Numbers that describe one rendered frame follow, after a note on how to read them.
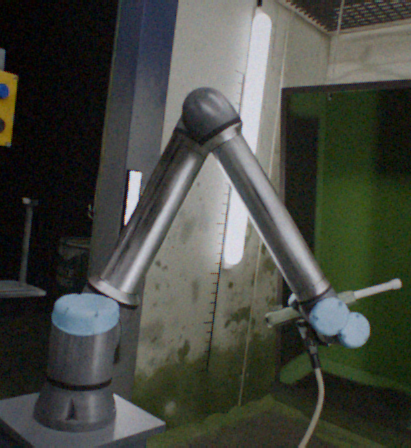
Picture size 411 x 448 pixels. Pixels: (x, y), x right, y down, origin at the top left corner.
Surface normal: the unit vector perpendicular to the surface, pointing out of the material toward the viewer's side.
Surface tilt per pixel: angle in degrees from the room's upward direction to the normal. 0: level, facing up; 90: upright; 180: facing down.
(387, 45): 90
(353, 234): 102
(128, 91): 90
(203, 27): 90
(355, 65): 90
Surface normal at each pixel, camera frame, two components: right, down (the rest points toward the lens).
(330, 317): 0.05, 0.12
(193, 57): 0.73, 0.12
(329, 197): -0.66, 0.16
